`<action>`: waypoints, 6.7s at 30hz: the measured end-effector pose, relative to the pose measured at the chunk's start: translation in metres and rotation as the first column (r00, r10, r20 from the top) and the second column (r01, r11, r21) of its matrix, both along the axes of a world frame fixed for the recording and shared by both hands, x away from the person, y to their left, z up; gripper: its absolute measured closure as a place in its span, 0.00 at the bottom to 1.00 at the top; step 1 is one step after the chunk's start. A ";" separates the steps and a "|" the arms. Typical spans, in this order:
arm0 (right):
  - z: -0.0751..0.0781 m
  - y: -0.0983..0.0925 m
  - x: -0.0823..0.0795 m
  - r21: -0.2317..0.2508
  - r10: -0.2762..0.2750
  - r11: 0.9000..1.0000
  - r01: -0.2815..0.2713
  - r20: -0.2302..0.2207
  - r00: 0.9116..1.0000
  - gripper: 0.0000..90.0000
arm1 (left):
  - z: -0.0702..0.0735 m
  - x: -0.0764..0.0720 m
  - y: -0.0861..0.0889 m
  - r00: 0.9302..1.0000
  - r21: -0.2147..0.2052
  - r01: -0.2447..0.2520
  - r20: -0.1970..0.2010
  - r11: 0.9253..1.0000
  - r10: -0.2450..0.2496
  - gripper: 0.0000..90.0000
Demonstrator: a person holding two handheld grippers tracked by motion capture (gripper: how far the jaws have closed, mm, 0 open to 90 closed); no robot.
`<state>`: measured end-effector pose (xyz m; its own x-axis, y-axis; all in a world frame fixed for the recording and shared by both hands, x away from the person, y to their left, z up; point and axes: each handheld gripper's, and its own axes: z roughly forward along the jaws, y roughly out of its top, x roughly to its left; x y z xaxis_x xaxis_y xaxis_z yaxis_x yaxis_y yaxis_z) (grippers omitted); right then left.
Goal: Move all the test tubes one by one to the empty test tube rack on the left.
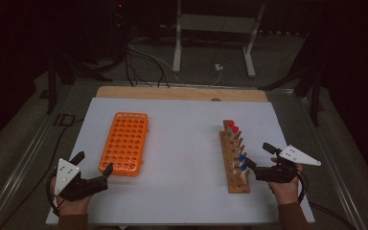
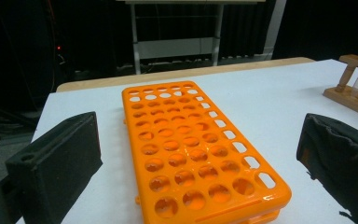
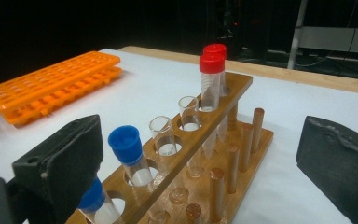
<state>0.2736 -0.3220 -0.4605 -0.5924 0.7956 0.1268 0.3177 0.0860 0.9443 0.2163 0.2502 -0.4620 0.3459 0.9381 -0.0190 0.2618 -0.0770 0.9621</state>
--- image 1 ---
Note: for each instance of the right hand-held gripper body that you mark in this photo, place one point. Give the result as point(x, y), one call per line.
point(279, 174)

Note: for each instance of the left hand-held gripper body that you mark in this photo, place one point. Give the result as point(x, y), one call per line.
point(65, 179)

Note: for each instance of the wooden tube rack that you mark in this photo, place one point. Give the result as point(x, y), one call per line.
point(233, 185)

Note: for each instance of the orange plastic tube rack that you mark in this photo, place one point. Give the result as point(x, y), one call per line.
point(124, 143)

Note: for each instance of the red-capped test tube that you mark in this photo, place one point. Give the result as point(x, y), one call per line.
point(235, 129)
point(231, 123)

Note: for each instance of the person's right hand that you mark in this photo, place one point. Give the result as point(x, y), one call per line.
point(286, 191)

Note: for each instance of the person's left hand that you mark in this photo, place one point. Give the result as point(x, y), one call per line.
point(72, 207)

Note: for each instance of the black tripod stand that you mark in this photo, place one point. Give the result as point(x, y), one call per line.
point(314, 102)
point(51, 83)

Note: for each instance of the white table mat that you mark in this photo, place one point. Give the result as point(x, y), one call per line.
point(179, 143)

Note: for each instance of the white plug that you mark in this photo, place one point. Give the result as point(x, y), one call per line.
point(218, 67)

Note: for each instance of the grey metal stand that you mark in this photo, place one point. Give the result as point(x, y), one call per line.
point(215, 24)

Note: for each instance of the dark equipment rack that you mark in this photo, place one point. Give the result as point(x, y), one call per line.
point(119, 28)

